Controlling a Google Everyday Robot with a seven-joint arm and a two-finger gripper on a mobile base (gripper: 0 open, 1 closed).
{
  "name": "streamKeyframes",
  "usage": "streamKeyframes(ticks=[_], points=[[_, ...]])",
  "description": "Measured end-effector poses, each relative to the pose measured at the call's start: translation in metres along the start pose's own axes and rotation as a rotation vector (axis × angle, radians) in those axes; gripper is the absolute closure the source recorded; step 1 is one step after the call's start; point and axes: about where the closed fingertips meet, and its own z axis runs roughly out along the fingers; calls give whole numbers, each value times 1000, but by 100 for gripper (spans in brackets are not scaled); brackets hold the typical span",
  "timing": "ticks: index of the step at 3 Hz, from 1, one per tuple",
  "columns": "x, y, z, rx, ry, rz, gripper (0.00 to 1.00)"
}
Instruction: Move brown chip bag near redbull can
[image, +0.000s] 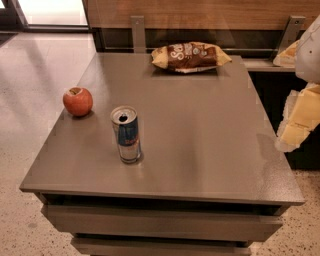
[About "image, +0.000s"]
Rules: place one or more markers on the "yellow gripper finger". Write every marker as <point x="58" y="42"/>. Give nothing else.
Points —
<point x="301" y="115"/>
<point x="286" y="57"/>

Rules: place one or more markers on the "brown chip bag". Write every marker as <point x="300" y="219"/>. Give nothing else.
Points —
<point x="191" y="57"/>

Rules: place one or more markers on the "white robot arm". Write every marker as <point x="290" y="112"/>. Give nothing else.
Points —
<point x="307" y="58"/>

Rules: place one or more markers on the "red bull can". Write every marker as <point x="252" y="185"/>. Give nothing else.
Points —
<point x="125" y="125"/>

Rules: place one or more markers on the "grey side shelf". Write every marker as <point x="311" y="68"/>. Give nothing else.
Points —
<point x="264" y="65"/>

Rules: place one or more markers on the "red apple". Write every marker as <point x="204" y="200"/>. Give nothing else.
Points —
<point x="78" y="101"/>

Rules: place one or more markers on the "right metal wall bracket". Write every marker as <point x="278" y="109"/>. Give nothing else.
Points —
<point x="289" y="34"/>

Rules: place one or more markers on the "metal wall bracket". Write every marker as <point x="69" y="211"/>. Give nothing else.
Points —
<point x="138" y="34"/>
<point x="289" y="34"/>

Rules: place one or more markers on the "left metal wall bracket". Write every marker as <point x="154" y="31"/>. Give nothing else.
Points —
<point x="138" y="34"/>

